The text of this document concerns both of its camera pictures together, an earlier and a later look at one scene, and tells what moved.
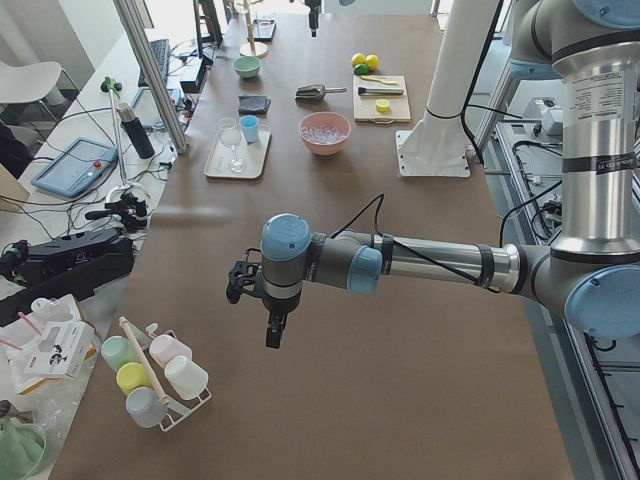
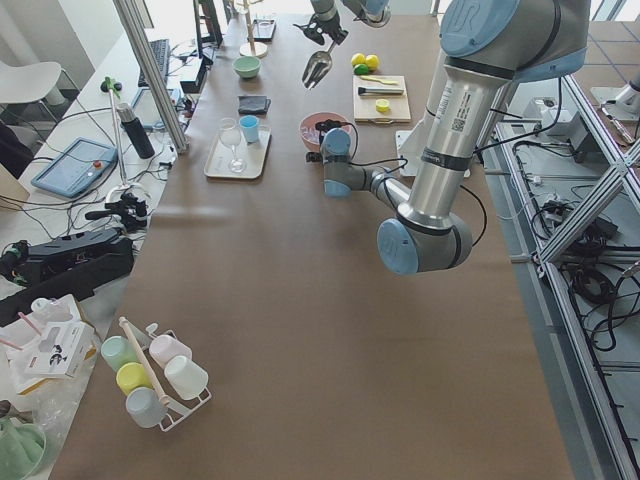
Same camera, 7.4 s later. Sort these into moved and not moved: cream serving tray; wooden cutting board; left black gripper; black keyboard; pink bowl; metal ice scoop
Moved: metal ice scoop; left black gripper
Not moved: cream serving tray; pink bowl; black keyboard; wooden cutting board
